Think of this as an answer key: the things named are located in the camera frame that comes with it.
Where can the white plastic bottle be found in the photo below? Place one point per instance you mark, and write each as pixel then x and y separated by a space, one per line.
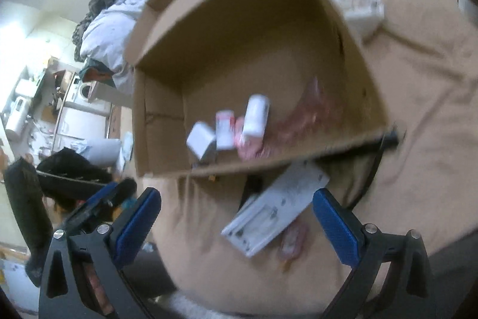
pixel 255 113

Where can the white paper sheet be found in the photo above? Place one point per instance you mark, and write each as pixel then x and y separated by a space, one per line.
pixel 127 149

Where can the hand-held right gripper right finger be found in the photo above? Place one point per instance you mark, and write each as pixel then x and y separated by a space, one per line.
pixel 336 225

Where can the white charger plug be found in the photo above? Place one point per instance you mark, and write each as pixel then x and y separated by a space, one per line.
pixel 201 143

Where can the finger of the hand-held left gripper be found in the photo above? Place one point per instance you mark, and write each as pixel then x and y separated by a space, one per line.
pixel 99 195
pixel 125 189

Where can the beige cabinet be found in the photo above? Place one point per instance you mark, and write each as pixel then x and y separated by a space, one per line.
pixel 114 121

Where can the pale grey sack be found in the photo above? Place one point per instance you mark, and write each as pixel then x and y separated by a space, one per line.
pixel 101 151

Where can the orange and teal cloth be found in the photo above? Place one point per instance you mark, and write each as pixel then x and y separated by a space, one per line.
pixel 97 73

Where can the white kitchen cabinet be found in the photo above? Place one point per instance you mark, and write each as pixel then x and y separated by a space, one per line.
pixel 78 124

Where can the white red-label pill bottle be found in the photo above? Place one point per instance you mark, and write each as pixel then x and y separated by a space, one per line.
pixel 224 128

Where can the cardboard box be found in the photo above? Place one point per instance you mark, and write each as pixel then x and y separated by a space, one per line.
pixel 261 42

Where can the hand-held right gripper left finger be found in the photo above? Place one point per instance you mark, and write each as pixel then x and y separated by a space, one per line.
pixel 136 225

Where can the white washing machine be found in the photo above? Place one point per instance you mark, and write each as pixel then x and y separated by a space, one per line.
pixel 84 91

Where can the flat white device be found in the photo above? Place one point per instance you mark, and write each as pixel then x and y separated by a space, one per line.
pixel 269 214

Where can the lavender duvet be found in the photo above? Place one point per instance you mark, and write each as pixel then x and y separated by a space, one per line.
pixel 112 31

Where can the person's left hand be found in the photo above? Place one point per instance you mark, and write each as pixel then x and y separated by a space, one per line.
pixel 98 285

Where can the pink hair claw clip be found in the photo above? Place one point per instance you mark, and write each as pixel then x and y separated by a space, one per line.
pixel 306 113

